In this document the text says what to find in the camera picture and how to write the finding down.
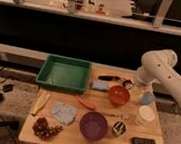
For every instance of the black handled brush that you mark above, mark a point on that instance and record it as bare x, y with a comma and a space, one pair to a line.
125, 83

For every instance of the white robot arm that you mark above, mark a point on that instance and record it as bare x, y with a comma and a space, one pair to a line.
158, 65

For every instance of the white plastic cup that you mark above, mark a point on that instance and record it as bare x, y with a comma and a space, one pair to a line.
145, 115

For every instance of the small blue sponge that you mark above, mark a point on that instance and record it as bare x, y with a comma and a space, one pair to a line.
100, 86

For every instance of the orange carrot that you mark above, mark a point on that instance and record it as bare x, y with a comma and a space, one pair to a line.
84, 103

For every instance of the green plastic tray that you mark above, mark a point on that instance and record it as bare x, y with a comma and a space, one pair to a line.
64, 74

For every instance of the orange bowl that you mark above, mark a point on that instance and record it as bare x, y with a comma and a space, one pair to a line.
118, 95

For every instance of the light blue cloth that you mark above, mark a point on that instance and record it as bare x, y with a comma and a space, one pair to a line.
64, 113

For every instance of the yellow banana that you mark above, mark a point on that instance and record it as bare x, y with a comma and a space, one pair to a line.
40, 102

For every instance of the purple bowl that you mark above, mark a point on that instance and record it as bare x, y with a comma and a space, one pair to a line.
93, 126

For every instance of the small metal clip holder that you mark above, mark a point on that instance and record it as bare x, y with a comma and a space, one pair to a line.
118, 129

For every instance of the bunch of dark grapes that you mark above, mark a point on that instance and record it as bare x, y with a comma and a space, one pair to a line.
43, 130

